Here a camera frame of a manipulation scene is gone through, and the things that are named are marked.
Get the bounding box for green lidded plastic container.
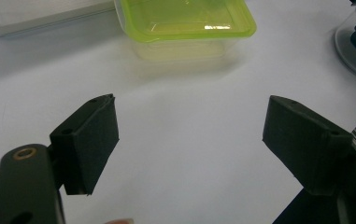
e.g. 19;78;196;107
113;0;258;63

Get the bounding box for round glass container blue lid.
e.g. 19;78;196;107
334;0;356;82

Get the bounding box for white wire basket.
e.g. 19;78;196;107
0;0;118;38

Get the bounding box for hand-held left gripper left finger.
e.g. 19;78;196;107
49;93;120;196

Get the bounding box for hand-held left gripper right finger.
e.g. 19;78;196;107
262;94;354;196

